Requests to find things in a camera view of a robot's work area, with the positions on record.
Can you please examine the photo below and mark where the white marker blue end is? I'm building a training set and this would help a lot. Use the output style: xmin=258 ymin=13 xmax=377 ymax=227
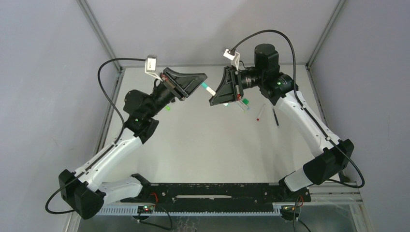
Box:
xmin=204 ymin=86 xmax=229 ymax=106

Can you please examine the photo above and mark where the white marker red end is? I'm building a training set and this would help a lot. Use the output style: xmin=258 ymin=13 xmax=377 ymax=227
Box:
xmin=256 ymin=104 xmax=266 ymax=121

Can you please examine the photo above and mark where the black gel pen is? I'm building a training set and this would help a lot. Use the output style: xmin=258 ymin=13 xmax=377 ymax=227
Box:
xmin=272 ymin=108 xmax=279 ymax=126

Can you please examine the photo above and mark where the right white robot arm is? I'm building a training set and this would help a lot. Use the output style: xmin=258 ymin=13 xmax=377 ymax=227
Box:
xmin=209 ymin=43 xmax=354 ymax=192

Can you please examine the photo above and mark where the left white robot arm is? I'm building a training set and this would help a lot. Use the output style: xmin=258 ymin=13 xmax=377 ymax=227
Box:
xmin=59 ymin=68 xmax=207 ymax=219

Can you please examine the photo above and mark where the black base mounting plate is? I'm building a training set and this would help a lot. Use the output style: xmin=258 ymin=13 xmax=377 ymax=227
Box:
xmin=121 ymin=174 xmax=311 ymax=214

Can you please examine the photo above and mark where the left controller board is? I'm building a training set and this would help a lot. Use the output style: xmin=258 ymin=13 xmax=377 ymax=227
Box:
xmin=137 ymin=205 xmax=155 ymax=214

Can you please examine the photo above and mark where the controller board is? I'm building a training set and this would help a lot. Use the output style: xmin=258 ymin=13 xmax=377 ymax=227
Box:
xmin=280 ymin=205 xmax=300 ymax=217
xmin=137 ymin=205 xmax=155 ymax=214

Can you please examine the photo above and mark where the right controller board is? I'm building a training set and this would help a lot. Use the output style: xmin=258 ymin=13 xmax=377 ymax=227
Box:
xmin=280 ymin=205 xmax=300 ymax=217

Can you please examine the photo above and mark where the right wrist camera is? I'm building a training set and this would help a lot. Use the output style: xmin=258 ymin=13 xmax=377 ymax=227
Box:
xmin=223 ymin=48 xmax=240 ymax=62

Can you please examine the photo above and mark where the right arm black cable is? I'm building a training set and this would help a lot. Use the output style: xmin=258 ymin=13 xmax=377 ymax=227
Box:
xmin=230 ymin=29 xmax=366 ymax=189

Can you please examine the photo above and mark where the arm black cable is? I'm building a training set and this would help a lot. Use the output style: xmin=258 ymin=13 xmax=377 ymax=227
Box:
xmin=230 ymin=29 xmax=366 ymax=189
xmin=44 ymin=58 xmax=174 ymax=231

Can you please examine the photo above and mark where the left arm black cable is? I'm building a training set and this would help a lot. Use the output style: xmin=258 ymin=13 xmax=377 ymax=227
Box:
xmin=44 ymin=58 xmax=174 ymax=231

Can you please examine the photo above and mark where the aluminium frame rail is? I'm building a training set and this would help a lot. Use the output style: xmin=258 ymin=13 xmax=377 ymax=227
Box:
xmin=72 ymin=182 xmax=363 ymax=216

